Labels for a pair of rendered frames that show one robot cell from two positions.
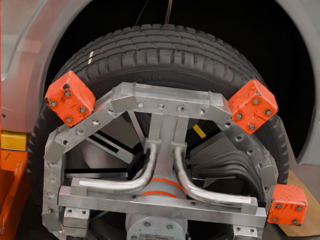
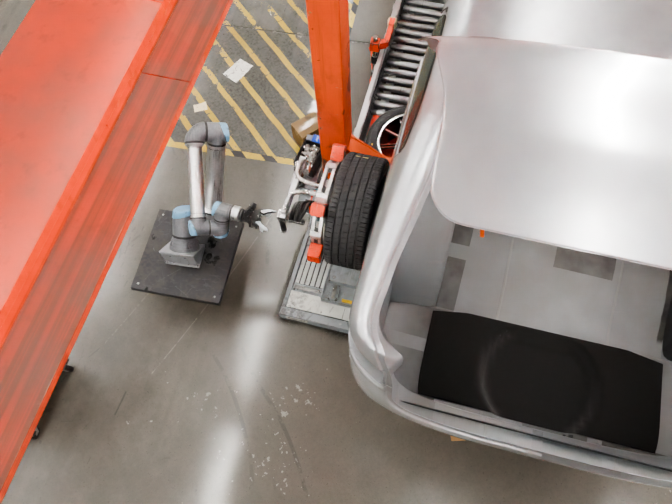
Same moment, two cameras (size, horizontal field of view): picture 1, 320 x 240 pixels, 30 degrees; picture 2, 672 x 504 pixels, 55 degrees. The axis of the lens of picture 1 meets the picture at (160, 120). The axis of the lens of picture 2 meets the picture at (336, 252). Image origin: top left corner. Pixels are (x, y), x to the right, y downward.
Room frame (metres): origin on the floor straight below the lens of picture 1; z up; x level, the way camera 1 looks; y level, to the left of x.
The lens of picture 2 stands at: (1.95, -1.79, 4.13)
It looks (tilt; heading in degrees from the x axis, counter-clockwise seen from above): 64 degrees down; 113
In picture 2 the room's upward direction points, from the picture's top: 5 degrees counter-clockwise
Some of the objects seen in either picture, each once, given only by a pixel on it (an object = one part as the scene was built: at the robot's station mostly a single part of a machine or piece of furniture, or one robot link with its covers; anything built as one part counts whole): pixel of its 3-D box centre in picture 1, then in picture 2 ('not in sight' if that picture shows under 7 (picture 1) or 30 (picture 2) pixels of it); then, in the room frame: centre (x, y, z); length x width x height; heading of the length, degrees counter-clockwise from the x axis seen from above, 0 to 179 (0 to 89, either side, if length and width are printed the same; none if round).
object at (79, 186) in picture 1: (120, 152); (311, 170); (1.05, 0.07, 1.03); 0.19 x 0.18 x 0.11; 4
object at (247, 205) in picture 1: (213, 162); (301, 199); (1.06, -0.13, 1.03); 0.19 x 0.18 x 0.11; 4
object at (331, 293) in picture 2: not in sight; (356, 271); (1.35, -0.06, 0.13); 0.50 x 0.36 x 0.10; 94
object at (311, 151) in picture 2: not in sight; (309, 157); (0.85, 0.47, 0.51); 0.20 x 0.14 x 0.13; 85
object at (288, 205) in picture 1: (284, 204); (315, 252); (1.20, -0.33, 0.85); 0.09 x 0.08 x 0.07; 94
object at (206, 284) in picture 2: not in sight; (193, 264); (0.28, -0.35, 0.15); 0.60 x 0.60 x 0.30; 7
